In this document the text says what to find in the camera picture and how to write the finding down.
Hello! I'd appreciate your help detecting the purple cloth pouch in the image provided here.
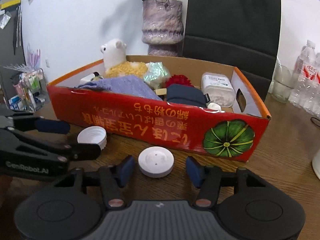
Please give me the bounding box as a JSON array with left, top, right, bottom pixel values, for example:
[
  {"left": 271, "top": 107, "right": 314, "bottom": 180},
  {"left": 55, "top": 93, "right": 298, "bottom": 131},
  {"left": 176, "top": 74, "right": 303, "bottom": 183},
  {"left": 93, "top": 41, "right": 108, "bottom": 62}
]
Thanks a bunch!
[{"left": 77, "top": 75, "right": 162, "bottom": 101}]

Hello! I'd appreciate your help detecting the white small case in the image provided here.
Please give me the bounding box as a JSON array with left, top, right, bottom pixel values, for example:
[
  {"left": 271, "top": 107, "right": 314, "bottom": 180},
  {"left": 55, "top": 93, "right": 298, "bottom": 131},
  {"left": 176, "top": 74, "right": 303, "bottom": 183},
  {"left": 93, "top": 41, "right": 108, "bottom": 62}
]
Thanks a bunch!
[{"left": 207, "top": 102, "right": 222, "bottom": 112}]

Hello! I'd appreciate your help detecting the white round disc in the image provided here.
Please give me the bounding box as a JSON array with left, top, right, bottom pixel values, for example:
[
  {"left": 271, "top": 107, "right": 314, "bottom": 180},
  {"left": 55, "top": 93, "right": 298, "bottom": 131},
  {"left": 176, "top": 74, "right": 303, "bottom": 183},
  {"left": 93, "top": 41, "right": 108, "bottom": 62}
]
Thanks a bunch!
[{"left": 138, "top": 146, "right": 174, "bottom": 178}]

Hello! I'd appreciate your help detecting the black paper bag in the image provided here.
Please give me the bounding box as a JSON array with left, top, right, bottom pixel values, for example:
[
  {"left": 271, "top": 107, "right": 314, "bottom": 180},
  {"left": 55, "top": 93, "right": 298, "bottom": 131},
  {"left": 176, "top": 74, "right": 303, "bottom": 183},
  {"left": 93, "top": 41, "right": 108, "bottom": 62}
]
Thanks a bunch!
[{"left": 182, "top": 0, "right": 281, "bottom": 99}]

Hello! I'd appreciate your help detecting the iridescent green packet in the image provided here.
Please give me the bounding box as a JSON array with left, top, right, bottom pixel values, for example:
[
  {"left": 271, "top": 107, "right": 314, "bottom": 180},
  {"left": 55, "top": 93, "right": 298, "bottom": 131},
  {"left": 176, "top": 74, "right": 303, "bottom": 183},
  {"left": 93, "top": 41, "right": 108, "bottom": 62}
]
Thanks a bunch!
[{"left": 143, "top": 62, "right": 171, "bottom": 89}]

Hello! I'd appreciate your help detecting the clear plastic water bottle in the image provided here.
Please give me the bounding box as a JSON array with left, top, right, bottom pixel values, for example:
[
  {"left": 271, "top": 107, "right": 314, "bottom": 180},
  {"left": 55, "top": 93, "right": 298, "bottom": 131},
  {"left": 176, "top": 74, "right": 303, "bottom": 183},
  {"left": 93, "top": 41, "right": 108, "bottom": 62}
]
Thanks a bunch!
[{"left": 289, "top": 40, "right": 317, "bottom": 108}]

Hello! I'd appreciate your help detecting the white plastic container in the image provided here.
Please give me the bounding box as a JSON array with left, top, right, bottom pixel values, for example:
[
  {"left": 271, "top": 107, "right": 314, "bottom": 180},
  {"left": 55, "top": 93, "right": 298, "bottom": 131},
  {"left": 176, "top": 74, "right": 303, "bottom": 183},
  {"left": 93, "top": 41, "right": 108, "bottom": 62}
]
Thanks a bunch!
[{"left": 201, "top": 72, "right": 235, "bottom": 107}]

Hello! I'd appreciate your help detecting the wire storage rack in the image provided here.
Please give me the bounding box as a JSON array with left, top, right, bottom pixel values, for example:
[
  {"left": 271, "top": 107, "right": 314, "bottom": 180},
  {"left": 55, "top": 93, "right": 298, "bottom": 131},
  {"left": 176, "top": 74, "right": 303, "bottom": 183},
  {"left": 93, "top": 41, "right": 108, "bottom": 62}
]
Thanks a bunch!
[{"left": 1, "top": 63, "right": 49, "bottom": 112}]

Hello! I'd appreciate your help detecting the navy blue pouch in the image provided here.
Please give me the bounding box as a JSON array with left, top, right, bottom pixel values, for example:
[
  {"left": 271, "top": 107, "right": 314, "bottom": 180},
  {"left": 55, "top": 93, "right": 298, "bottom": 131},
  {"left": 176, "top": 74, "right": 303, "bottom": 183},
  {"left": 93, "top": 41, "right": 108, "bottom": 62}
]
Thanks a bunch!
[{"left": 167, "top": 84, "right": 207, "bottom": 108}]

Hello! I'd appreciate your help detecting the red cardboard box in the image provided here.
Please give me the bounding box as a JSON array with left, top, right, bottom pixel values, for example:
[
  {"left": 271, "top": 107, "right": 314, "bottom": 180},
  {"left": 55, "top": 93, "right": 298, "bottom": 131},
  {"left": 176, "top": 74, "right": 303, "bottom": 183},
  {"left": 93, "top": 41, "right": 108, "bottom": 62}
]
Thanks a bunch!
[{"left": 47, "top": 55, "right": 271, "bottom": 162}]

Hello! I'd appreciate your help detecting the white thermos bottle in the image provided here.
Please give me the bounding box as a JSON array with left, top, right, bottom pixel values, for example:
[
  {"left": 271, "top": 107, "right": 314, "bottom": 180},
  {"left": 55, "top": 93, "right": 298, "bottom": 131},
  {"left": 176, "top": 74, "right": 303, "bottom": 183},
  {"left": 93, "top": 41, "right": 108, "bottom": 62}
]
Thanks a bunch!
[{"left": 311, "top": 150, "right": 320, "bottom": 180}]

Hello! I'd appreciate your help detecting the clear glass cup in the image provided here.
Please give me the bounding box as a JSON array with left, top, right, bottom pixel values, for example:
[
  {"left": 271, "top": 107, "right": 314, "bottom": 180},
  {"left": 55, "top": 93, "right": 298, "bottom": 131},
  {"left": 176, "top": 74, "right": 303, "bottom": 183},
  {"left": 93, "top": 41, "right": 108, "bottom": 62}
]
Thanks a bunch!
[{"left": 268, "top": 58, "right": 292, "bottom": 103}]

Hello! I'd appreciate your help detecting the white alpaca plush toy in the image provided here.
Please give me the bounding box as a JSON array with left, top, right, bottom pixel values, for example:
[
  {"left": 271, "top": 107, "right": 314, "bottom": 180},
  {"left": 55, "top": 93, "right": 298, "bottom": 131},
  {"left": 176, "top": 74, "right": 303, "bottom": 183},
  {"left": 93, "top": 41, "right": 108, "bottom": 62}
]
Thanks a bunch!
[{"left": 100, "top": 38, "right": 148, "bottom": 78}]

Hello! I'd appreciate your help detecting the red flower ornament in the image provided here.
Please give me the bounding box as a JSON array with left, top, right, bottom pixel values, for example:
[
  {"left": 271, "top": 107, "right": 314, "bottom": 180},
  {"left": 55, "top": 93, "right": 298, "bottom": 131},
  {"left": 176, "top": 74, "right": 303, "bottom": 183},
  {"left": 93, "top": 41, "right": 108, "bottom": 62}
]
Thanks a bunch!
[{"left": 165, "top": 75, "right": 194, "bottom": 88}]

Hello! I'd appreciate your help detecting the yellow eraser block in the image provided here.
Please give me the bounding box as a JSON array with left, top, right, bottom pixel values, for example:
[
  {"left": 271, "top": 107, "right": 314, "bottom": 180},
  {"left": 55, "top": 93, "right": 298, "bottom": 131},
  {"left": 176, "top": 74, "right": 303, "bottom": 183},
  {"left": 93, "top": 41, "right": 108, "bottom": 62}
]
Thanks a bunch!
[{"left": 154, "top": 88, "right": 167, "bottom": 96}]

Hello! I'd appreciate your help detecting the white jar lid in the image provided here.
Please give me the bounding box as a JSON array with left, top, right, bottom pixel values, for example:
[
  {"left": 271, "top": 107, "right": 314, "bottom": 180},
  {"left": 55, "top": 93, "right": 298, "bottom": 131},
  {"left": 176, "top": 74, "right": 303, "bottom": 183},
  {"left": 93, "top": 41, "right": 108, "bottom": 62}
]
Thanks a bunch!
[{"left": 77, "top": 126, "right": 107, "bottom": 150}]

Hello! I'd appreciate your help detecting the purple ceramic vase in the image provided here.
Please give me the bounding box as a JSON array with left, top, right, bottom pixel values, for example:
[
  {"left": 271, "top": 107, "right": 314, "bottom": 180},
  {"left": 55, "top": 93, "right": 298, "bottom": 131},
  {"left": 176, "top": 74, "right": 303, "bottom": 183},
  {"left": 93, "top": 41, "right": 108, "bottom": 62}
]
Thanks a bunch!
[{"left": 142, "top": 0, "right": 184, "bottom": 57}]

